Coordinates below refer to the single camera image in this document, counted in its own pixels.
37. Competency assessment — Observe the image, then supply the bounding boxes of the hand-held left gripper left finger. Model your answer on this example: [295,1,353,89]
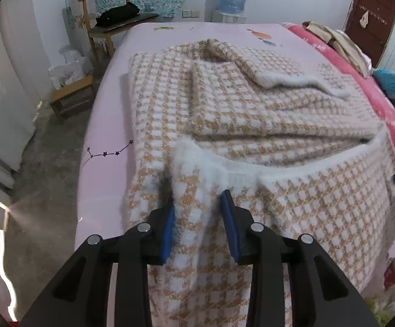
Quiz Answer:
[20,204,176,327]

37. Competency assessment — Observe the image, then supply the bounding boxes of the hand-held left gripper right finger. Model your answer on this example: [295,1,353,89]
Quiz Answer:
[221,190,379,327]

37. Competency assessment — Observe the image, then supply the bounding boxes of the beige white houndstooth coat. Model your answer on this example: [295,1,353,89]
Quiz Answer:
[121,37,395,327]

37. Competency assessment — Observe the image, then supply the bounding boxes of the pink floral blanket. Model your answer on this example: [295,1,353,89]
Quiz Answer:
[282,22,395,310]

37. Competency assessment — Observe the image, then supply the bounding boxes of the green fluffy cloth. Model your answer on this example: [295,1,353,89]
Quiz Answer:
[366,298,395,327]

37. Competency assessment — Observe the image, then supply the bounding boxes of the beige clothing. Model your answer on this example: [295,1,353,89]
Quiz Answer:
[303,20,373,78]

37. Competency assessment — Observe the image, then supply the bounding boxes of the brown wooden door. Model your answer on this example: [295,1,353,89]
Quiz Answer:
[342,0,395,71]

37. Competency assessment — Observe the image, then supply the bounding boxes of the small wooden stool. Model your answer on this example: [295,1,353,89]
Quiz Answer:
[49,75,96,120]

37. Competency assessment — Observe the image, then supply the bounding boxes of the white plastic bags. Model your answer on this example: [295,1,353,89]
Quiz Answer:
[48,46,93,90]

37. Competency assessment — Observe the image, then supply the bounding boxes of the white curtain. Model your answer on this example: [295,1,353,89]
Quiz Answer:
[0,3,38,191]

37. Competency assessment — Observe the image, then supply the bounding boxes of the white water dispenser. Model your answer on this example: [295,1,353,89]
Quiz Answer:
[213,10,249,24]

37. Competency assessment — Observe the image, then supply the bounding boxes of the black bag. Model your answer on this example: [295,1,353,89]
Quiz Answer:
[95,2,141,28]

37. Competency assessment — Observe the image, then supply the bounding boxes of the wooden chair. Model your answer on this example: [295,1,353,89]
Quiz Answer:
[78,0,159,69]

